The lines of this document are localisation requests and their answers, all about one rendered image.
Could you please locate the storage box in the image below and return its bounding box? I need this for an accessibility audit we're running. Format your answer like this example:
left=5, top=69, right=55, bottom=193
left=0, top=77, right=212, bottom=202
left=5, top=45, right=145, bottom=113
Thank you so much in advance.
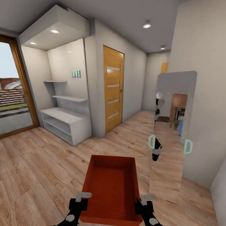
left=79, top=155, right=143, bottom=226

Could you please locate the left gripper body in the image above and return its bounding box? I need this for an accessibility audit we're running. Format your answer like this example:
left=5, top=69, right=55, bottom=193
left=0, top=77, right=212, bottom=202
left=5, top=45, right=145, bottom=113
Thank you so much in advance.
left=69, top=198, right=88, bottom=213

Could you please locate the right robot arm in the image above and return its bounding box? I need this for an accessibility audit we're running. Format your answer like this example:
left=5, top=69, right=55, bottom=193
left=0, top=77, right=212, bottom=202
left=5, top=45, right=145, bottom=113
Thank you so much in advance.
left=134, top=194, right=163, bottom=226

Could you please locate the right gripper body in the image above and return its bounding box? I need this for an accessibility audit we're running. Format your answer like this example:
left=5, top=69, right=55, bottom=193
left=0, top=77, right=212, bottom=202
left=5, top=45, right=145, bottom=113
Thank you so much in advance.
left=134, top=200, right=154, bottom=216

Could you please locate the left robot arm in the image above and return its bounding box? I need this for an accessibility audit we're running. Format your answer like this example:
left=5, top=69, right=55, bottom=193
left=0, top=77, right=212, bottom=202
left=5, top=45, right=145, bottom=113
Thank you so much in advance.
left=57, top=192, right=92, bottom=226

